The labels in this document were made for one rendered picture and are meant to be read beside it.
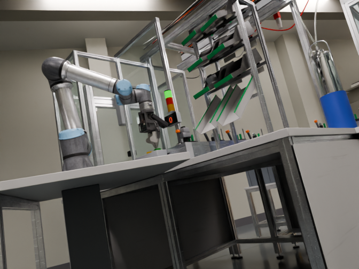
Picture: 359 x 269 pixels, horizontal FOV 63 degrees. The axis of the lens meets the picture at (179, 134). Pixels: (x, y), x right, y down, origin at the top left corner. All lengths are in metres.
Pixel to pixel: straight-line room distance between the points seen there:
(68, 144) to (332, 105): 1.56
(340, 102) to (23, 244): 4.02
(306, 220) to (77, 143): 1.01
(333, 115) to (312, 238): 1.10
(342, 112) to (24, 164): 3.94
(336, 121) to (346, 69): 5.43
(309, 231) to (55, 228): 3.82
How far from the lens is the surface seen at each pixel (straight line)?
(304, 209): 1.11
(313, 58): 2.17
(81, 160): 1.43
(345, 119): 2.06
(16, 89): 4.97
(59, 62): 1.62
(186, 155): 1.10
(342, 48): 7.67
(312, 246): 1.14
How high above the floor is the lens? 0.72
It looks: 11 degrees up
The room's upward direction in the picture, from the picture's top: 12 degrees counter-clockwise
